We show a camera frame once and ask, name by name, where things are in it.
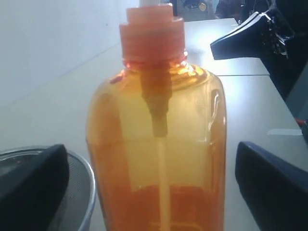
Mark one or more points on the orange pump soap bottle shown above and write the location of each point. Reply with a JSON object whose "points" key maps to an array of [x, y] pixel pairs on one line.
{"points": [[156, 132]]}

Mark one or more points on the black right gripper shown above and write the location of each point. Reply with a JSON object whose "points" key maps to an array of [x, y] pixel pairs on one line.
{"points": [[283, 31]]}

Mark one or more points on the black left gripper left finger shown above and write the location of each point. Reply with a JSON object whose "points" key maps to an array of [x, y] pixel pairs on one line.
{"points": [[31, 194]]}

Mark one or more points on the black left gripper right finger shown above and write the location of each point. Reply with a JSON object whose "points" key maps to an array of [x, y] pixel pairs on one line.
{"points": [[275, 191]]}

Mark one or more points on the steel mesh strainer basket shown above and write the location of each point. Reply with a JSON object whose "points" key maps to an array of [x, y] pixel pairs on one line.
{"points": [[76, 208]]}

